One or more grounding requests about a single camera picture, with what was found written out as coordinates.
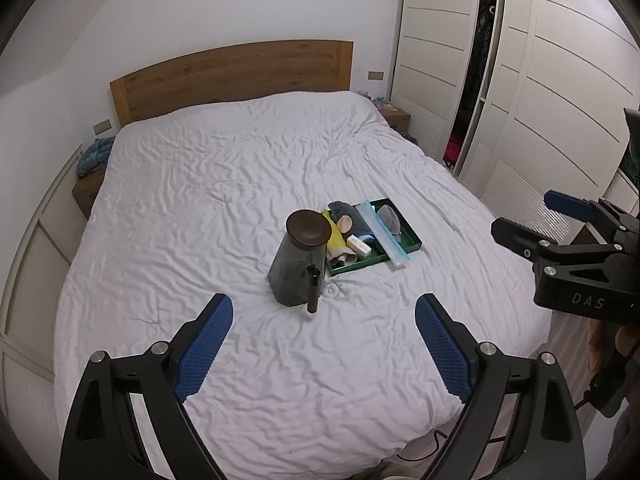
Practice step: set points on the round beige powder puff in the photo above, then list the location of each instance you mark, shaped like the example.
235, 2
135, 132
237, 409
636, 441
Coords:
344, 222

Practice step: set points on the small blue cloth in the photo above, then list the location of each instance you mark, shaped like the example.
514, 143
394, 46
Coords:
367, 236

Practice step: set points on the dark teal cloth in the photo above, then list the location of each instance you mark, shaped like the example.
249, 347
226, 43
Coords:
350, 210

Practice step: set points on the tan wall switch plate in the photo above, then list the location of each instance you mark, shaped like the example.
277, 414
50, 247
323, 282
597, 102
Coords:
102, 126
375, 75

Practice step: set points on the blue knitted cloth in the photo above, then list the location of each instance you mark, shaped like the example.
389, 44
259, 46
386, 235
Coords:
95, 157

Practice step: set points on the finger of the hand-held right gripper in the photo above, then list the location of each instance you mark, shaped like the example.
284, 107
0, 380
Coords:
515, 235
567, 202

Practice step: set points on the grey fabric eye mask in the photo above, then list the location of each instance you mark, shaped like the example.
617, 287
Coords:
390, 220

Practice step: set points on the white panelled wardrobe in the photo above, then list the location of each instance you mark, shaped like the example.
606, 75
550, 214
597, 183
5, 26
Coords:
550, 85

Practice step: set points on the dark hanging clothes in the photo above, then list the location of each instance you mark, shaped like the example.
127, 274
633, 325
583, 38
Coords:
482, 35

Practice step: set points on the clear zip bag blue strip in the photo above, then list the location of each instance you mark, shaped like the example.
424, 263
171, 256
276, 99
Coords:
385, 245

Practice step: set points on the clear packet of beige pads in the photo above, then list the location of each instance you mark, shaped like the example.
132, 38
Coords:
359, 246

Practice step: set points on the green metal tray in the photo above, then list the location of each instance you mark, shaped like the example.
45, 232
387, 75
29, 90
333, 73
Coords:
407, 242

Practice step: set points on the pink bag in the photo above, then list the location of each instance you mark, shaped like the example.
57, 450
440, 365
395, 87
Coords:
452, 150

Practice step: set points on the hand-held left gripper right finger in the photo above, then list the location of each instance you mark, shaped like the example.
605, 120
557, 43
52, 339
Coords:
445, 350

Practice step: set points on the wooden headboard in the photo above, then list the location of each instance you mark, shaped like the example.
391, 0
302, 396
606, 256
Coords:
225, 75

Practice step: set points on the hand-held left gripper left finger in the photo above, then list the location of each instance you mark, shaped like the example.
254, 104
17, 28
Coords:
205, 345

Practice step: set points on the white bed sheet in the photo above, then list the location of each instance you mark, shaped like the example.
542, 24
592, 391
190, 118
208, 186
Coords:
225, 185

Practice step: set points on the wooden nightstand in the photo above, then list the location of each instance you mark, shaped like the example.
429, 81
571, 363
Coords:
87, 192
397, 119

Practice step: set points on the person's right hand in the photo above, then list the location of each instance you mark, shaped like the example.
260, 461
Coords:
596, 345

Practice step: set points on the yellow towel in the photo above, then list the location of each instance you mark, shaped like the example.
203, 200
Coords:
336, 245

